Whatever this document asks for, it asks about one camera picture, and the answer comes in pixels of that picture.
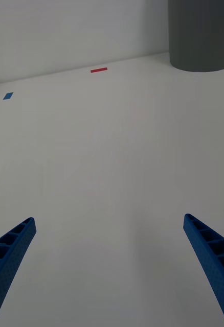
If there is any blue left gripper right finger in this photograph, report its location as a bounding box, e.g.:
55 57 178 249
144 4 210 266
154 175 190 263
183 213 224 327

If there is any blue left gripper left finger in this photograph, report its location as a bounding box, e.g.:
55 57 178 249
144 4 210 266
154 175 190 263
0 217 37 327

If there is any grey plastic bin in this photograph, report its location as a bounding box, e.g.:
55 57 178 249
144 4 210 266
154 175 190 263
167 0 224 73

